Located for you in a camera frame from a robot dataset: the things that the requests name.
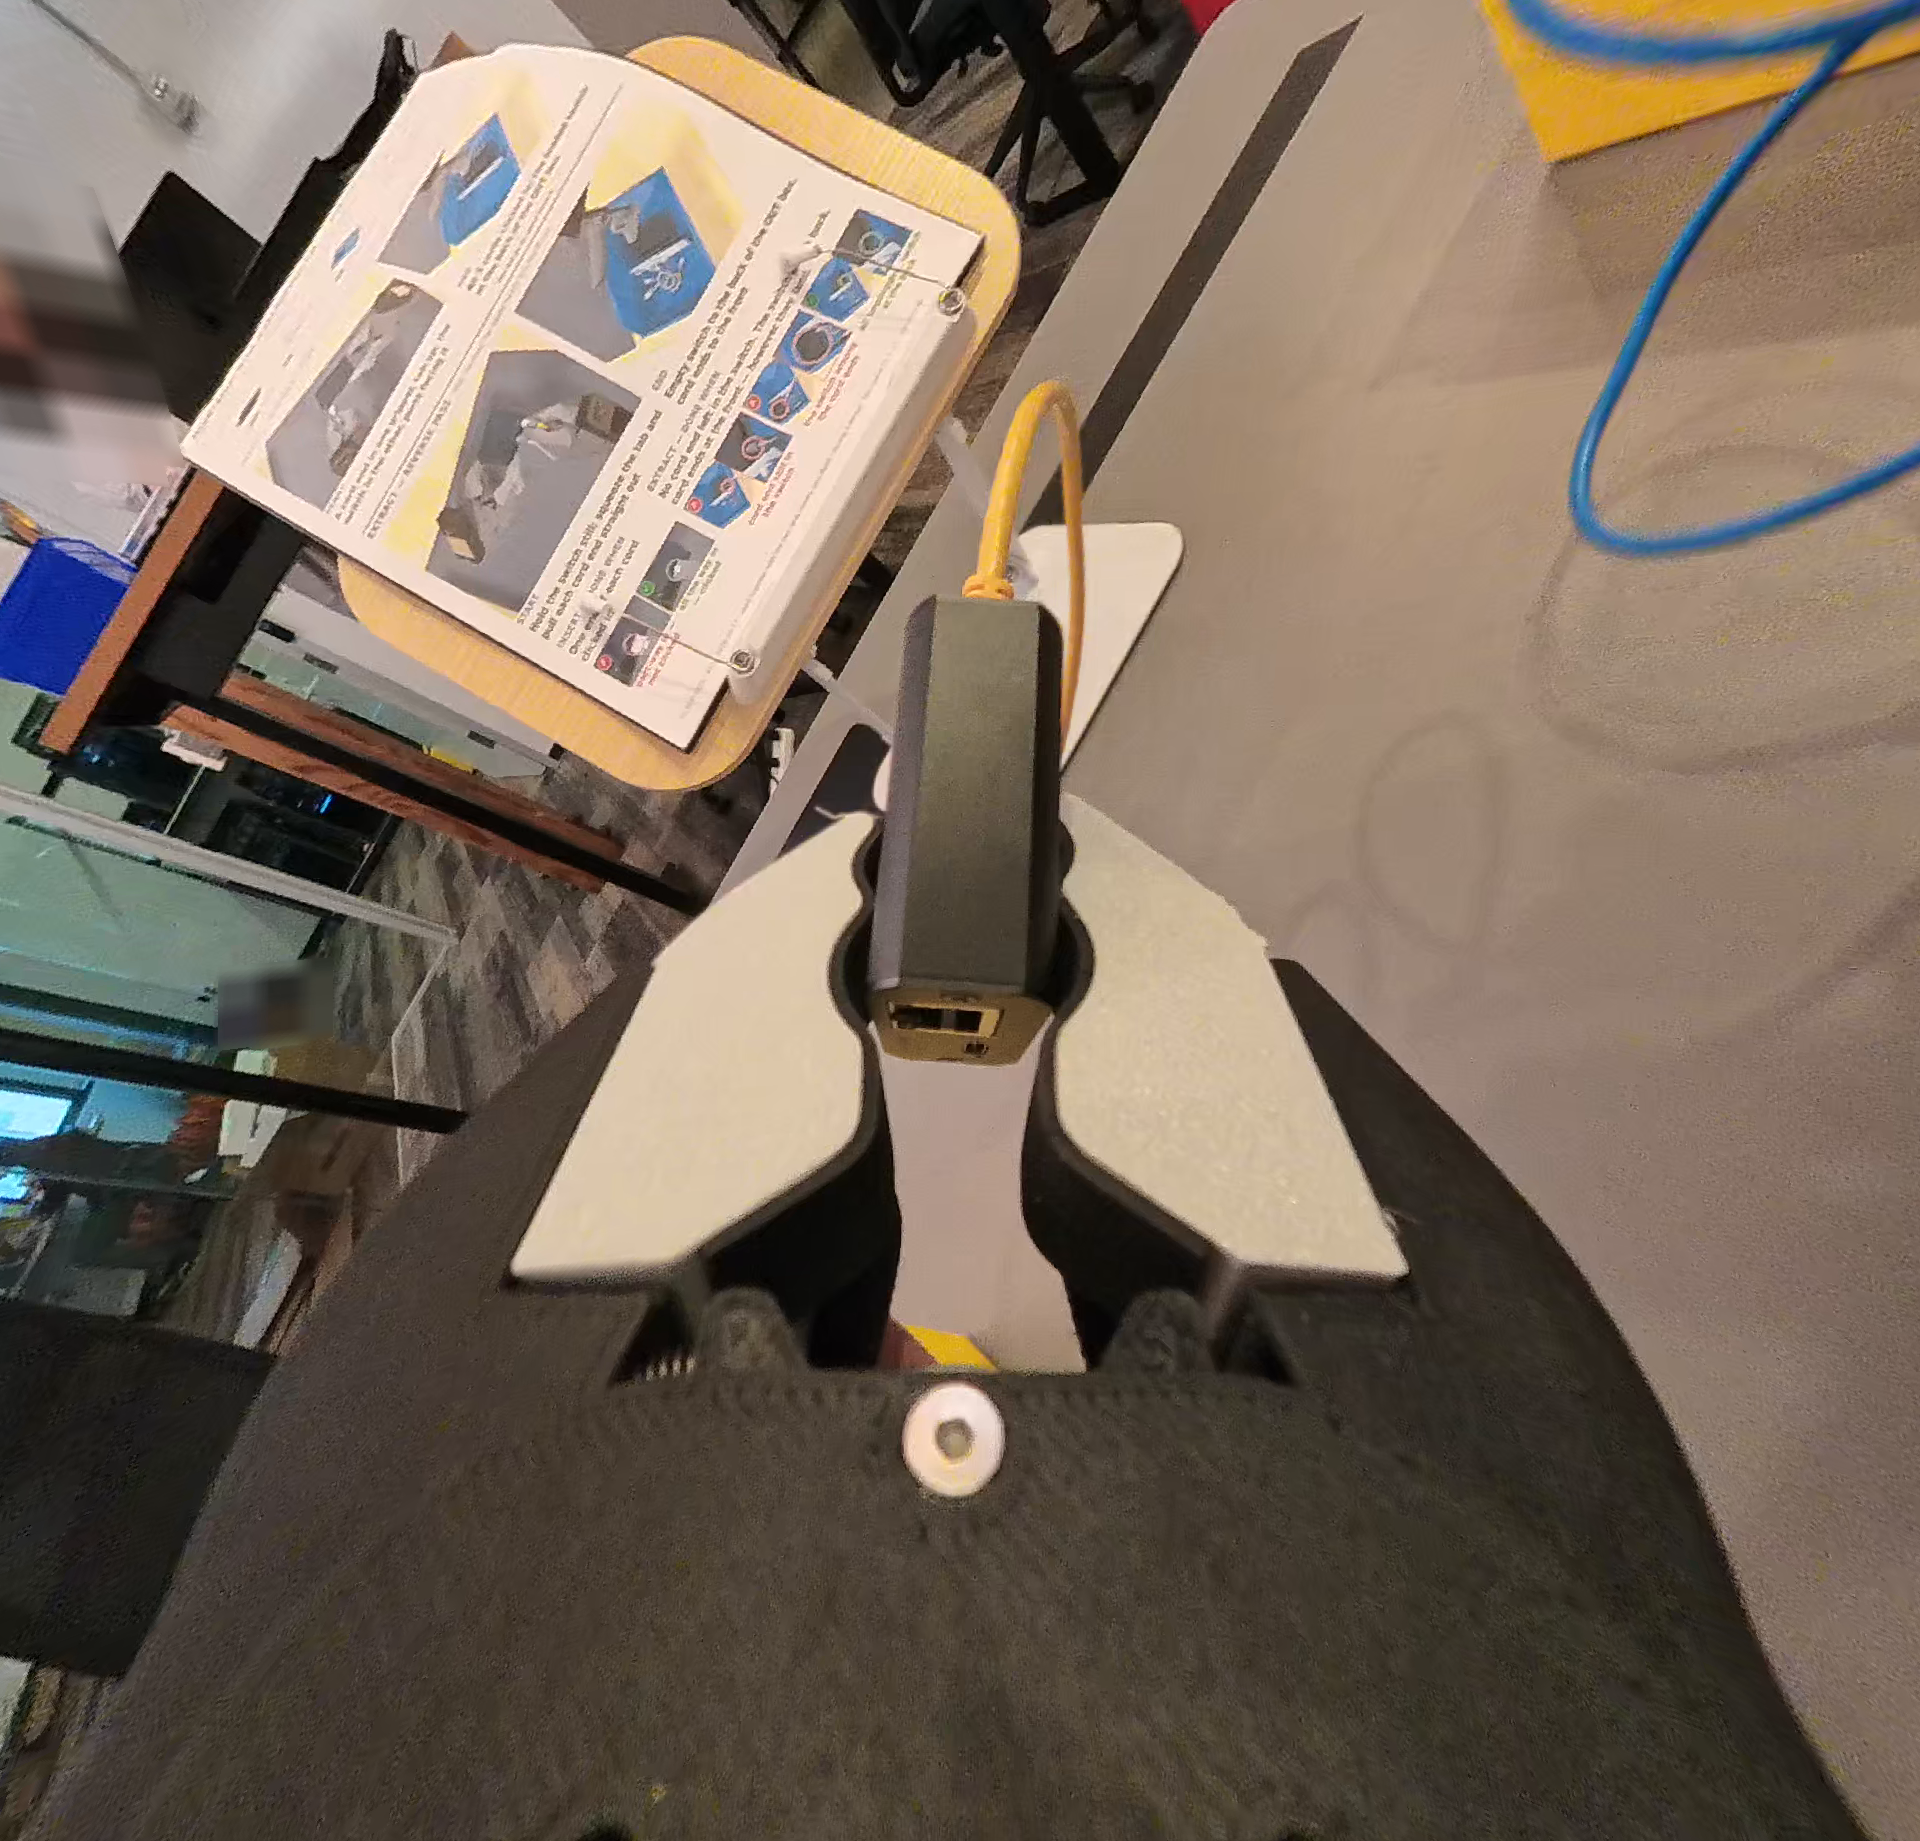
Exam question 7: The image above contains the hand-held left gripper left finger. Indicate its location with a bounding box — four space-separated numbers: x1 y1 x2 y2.
510 812 890 1291

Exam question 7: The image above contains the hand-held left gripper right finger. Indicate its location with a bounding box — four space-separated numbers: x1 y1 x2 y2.
1027 795 1413 1294

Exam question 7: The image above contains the black ethernet adapter box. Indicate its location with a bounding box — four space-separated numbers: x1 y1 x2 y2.
868 596 1070 1069

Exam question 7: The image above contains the yellow ethernet cable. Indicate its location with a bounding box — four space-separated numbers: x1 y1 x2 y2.
961 376 1089 763

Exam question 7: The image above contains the white flat plate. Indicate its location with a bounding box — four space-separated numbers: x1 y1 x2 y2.
1019 521 1187 764

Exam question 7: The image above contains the printed instruction sheet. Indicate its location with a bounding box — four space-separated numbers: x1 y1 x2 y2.
181 44 985 750

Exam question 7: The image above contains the brown wooden desk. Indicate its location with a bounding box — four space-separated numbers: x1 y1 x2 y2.
36 468 707 915

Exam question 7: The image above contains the blue bin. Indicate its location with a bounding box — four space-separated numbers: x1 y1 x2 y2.
0 536 140 698

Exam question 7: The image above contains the black monitor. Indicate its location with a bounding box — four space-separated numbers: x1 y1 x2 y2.
118 166 275 425

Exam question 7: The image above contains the light wooden stand board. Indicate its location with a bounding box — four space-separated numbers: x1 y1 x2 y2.
337 38 1023 792

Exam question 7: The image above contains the black office chair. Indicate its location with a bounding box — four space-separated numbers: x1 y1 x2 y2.
780 0 1160 214

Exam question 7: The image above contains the yellow box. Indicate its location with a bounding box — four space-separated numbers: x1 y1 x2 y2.
1454 0 1920 163

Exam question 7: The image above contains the glass railing with black rail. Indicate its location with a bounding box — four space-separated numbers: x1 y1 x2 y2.
0 783 469 1141

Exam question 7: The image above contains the blue ethernet cable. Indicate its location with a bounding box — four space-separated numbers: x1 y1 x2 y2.
1486 0 1920 559

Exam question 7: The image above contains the metal wall bracket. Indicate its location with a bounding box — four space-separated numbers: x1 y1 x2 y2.
0 0 204 132

